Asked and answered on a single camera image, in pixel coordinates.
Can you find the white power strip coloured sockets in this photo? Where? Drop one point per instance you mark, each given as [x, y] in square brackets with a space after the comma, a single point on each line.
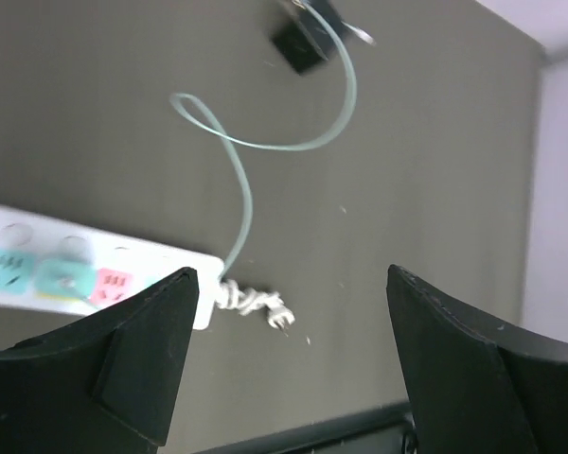
[52, 265]

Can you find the dark grey table mat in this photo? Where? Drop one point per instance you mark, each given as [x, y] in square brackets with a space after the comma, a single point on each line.
[433, 173]

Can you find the black cube block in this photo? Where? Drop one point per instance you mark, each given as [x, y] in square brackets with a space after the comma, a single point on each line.
[301, 40]

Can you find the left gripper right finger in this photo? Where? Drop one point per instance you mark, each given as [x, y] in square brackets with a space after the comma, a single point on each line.
[476, 383]

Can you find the white coiled strip cord plug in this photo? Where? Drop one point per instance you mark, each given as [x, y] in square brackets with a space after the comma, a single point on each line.
[249, 300]

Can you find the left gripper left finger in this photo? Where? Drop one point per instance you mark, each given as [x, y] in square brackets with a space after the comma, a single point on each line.
[107, 383]

